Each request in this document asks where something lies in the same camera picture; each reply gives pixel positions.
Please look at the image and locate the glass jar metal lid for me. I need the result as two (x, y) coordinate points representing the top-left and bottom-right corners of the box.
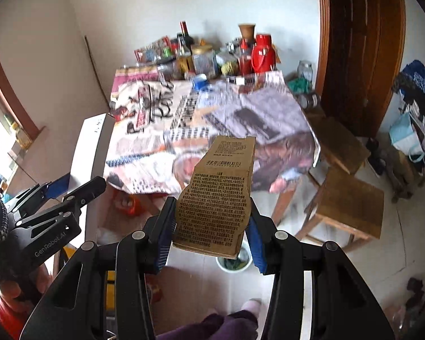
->
(297, 61), (313, 80)

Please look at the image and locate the brown clay vase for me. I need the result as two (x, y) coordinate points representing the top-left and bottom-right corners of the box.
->
(238, 24), (257, 41)

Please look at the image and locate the person's purple pants leg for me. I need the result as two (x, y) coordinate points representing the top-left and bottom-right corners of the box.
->
(163, 310), (259, 340)

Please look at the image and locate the wooden window frame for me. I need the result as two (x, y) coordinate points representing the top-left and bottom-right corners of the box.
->
(0, 18), (46, 139)

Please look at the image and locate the red thermos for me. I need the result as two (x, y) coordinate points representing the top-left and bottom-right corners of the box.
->
(251, 33), (277, 73)

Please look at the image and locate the dark wine bottle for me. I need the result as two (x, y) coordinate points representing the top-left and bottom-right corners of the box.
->
(180, 21), (195, 48)

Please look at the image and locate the black lid glass jar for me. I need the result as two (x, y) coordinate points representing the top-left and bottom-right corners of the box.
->
(157, 60), (176, 80)

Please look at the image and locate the red sauce bottle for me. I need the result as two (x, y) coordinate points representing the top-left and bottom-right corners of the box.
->
(238, 41), (253, 75)

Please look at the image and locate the white cardboard box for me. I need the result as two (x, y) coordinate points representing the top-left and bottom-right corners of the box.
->
(70, 112), (116, 245)

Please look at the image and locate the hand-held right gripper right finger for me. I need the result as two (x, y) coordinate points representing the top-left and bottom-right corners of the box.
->
(245, 205), (397, 340)

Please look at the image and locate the black shoe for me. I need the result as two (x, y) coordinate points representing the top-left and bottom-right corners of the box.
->
(366, 138), (386, 176)

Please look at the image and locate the person's left hand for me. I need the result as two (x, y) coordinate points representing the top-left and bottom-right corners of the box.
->
(0, 264), (52, 303)

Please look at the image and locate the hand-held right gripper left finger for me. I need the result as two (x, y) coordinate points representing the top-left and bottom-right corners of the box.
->
(19, 196), (179, 340)

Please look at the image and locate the small dark glass jar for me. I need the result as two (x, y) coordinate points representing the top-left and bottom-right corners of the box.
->
(299, 92), (321, 109)

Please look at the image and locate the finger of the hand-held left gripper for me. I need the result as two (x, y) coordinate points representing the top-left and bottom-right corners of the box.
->
(2, 173), (72, 216)
(16, 176), (107, 231)

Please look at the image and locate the blue lace cloth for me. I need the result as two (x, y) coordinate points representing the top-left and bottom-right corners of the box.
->
(398, 60), (425, 100)

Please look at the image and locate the table with printed cloth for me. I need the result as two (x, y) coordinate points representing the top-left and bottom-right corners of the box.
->
(104, 67), (321, 195)

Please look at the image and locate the yellow lid glass jar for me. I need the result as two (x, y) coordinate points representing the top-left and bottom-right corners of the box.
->
(191, 44), (216, 78)

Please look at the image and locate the burgundy printed bag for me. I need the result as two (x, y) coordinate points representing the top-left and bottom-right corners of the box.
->
(115, 65), (160, 89)

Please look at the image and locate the light blue plastic bag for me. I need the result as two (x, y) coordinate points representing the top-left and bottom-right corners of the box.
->
(390, 113), (425, 156)

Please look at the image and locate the pink slipper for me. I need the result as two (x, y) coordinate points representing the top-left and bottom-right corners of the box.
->
(241, 298), (262, 314)

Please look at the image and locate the colourful snack packet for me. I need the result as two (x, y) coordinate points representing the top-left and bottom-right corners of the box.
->
(135, 36), (171, 62)

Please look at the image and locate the clear liquor bottle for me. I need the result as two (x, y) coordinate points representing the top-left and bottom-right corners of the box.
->
(176, 33), (194, 71)

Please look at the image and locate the white bowl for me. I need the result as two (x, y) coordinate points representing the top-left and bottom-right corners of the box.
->
(216, 243), (254, 273)

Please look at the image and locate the yellow oil bottle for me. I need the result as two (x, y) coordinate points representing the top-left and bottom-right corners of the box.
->
(16, 127), (32, 147)

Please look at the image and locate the green cloth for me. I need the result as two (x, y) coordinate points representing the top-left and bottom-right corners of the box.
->
(287, 77), (310, 94)

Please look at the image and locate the brown paper packet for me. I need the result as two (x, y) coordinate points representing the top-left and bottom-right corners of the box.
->
(172, 135), (257, 259)

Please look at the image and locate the dark wooden door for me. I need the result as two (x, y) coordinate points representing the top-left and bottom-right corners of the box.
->
(317, 0), (406, 139)

